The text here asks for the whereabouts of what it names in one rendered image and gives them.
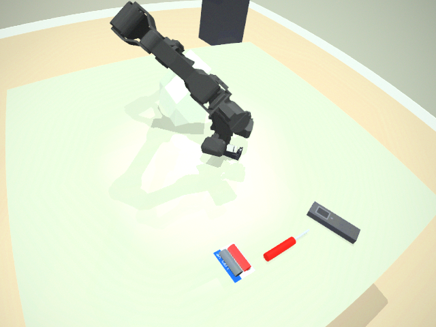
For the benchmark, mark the red-handled screwdriver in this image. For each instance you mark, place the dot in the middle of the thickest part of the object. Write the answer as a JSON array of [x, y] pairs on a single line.
[[269, 255]]

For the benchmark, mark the white and blue battery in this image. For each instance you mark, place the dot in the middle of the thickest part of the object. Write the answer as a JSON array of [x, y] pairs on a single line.
[[232, 148]]

